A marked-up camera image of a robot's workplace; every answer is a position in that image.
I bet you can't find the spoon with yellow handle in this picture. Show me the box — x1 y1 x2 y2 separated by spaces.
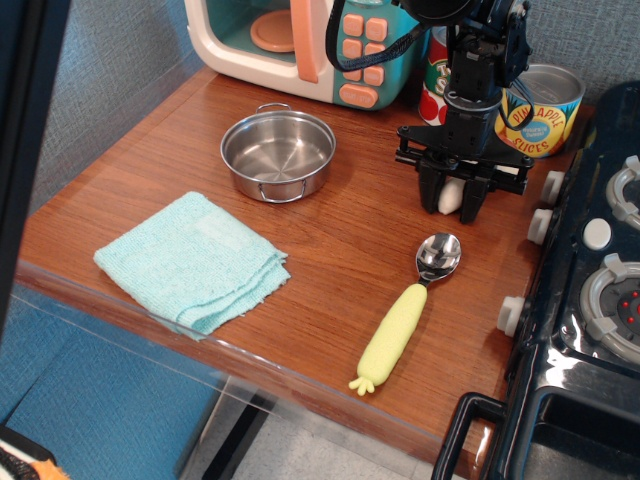
349 233 462 396

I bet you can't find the pineapple slices can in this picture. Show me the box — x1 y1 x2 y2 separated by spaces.
494 64 585 159

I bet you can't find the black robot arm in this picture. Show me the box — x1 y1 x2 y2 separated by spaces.
396 1 533 224

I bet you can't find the toy microwave oven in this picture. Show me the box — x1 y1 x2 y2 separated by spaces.
185 1 428 111

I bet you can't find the black toy stove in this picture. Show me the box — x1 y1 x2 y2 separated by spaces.
432 81 639 479

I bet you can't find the orange plush object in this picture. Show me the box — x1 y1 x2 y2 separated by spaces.
0 424 71 480

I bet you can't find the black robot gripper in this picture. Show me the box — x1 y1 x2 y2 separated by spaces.
395 92 534 224

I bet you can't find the light blue folded cloth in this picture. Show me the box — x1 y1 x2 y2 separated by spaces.
94 192 290 336

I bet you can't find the steel pot with handles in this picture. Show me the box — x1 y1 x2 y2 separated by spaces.
220 103 337 204

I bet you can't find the tomato sauce can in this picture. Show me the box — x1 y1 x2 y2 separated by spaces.
418 26 450 126

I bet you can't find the white plush mushroom toy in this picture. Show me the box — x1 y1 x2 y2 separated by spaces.
437 177 490 223

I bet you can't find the black braided cable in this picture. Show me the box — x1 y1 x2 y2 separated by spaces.
324 0 431 74

